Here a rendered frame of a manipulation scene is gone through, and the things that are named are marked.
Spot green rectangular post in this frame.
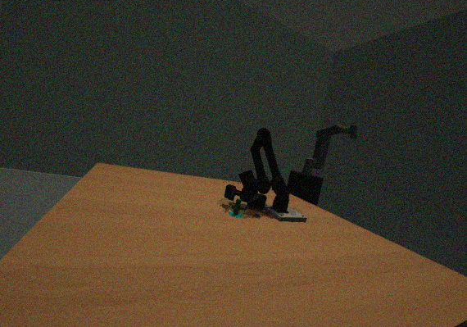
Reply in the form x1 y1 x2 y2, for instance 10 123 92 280
233 199 242 216

